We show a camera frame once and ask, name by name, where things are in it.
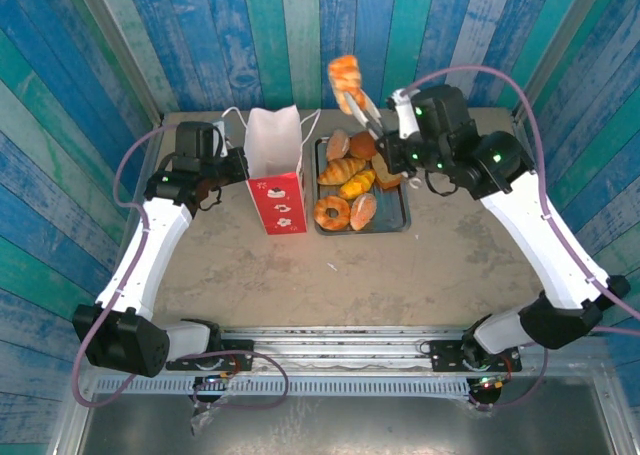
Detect pink glazed bun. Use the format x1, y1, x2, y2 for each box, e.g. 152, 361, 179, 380
349, 192, 378, 232

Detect thin black cable loop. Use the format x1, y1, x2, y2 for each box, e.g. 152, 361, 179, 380
423, 171, 459, 199
197, 184, 224, 212

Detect red white paper bag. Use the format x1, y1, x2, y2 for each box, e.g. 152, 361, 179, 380
221, 103, 323, 236

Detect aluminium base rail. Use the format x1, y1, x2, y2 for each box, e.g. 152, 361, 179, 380
149, 324, 526, 374

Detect speckled oval bread roll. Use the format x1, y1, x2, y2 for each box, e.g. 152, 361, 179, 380
325, 128, 351, 162

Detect golden croissant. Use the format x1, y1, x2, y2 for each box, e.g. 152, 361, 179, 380
316, 157, 368, 186

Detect purple cable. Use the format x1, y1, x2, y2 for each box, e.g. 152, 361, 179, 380
71, 124, 291, 411
402, 64, 640, 412

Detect round brown bun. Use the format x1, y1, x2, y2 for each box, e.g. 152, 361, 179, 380
348, 130, 379, 161

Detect small controller board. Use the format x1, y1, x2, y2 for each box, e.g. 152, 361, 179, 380
469, 373, 507, 409
192, 372, 237, 387

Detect orange striped twisted bread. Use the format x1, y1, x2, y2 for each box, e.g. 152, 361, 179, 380
327, 54, 369, 116

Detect metal baking tray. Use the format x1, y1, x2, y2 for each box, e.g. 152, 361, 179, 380
312, 134, 412, 236

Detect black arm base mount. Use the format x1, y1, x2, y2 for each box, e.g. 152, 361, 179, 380
429, 339, 522, 374
164, 344, 254, 372

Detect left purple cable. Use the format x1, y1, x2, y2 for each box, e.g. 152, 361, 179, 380
71, 124, 291, 411

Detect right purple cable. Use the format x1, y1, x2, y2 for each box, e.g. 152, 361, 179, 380
402, 64, 640, 412

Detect aluminium frame post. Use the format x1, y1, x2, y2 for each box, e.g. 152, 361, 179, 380
68, 0, 166, 126
512, 0, 616, 121

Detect steel base plate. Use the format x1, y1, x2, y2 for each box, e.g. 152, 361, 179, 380
49, 374, 631, 455

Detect glazed ring donut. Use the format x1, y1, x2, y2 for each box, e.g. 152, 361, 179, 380
313, 194, 352, 232

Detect brown toast slice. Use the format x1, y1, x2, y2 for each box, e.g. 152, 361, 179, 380
370, 152, 405, 191

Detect white slotted cable duct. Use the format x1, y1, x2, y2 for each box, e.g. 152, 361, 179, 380
94, 374, 474, 399

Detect crumpled clear plastic piece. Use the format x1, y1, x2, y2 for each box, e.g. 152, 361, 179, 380
188, 403, 222, 437

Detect yellow orange bread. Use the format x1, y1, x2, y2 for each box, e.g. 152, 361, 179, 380
338, 168, 377, 201

